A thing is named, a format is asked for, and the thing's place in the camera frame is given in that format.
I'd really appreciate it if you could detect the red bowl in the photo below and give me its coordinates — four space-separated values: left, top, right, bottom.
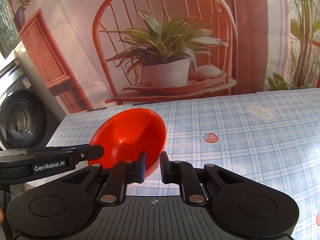
88 108 167 177

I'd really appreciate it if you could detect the person left hand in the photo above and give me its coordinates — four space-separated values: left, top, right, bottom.
0 208 4 224

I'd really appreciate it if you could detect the black front-load washing machine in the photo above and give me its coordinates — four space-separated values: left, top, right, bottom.
1 61 60 151

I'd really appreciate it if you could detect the blue plaid tablecloth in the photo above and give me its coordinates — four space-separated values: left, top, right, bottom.
23 87 320 240

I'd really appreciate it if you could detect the printed room backdrop cloth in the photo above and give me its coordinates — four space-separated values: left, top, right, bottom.
1 0 319 113

